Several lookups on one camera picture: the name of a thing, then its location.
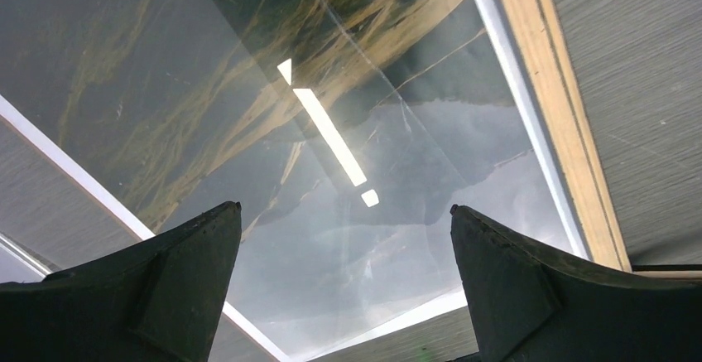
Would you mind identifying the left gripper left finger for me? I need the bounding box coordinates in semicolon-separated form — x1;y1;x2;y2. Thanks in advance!
1;201;242;361

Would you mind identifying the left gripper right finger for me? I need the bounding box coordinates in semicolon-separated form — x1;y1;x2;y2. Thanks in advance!
450;205;701;361

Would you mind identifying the clear acrylic sheet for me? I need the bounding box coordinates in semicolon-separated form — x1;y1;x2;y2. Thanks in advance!
196;0;564;360

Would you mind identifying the landscape photo print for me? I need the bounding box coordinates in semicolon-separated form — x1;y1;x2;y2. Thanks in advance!
1;0;586;361

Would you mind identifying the wooden picture frame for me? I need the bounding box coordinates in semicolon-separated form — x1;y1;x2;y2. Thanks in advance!
499;0;701;282

